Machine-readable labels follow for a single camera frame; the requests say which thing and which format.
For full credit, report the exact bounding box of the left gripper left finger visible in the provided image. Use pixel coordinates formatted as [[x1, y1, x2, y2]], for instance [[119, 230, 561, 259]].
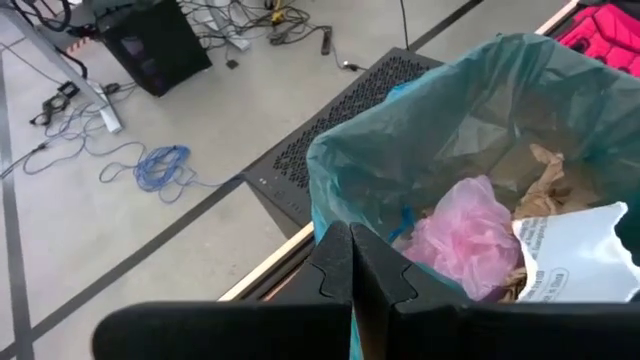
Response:
[[92, 219, 354, 360]]

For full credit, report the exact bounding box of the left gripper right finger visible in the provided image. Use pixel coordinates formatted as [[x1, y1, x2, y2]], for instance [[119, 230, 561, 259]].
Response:
[[349, 222, 640, 360]]

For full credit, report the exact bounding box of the brown paper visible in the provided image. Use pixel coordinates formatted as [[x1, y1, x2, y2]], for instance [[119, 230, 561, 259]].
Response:
[[499, 266, 530, 304], [510, 143, 604, 222]]

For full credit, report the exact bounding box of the pink plastic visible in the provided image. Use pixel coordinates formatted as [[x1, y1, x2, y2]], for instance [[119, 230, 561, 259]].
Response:
[[398, 174, 525, 302]]

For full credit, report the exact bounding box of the torn printed wrapper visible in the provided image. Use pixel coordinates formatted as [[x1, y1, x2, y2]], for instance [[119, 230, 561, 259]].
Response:
[[509, 200, 640, 305]]

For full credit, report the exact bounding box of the teal trash bag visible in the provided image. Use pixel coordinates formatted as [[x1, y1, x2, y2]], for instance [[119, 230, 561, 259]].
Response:
[[305, 32, 640, 360]]

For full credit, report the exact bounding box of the black computer tower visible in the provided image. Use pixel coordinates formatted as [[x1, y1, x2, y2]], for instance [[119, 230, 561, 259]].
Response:
[[98, 0, 214, 99]]

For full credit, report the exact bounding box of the black power strip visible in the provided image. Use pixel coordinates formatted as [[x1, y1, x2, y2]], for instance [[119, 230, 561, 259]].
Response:
[[319, 24, 335, 57]]

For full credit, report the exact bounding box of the grey table leg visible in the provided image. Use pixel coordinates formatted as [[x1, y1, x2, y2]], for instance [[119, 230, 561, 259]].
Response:
[[0, 7, 124, 135]]

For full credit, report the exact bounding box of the blue cable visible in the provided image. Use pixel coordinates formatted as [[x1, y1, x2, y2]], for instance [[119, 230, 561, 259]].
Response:
[[0, 97, 244, 206]]

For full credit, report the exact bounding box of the black clamp bracket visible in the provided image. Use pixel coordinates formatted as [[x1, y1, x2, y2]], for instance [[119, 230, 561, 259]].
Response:
[[28, 80, 81, 127]]

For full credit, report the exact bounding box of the black plug cable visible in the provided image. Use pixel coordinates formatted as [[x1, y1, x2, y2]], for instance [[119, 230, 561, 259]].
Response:
[[324, 52, 369, 72]]

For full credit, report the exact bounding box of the black cable bundle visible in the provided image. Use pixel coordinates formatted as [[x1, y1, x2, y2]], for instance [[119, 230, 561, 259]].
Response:
[[177, 0, 334, 51]]

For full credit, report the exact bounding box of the black floor cable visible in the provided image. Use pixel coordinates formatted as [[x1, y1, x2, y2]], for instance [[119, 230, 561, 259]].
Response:
[[398, 0, 410, 52]]

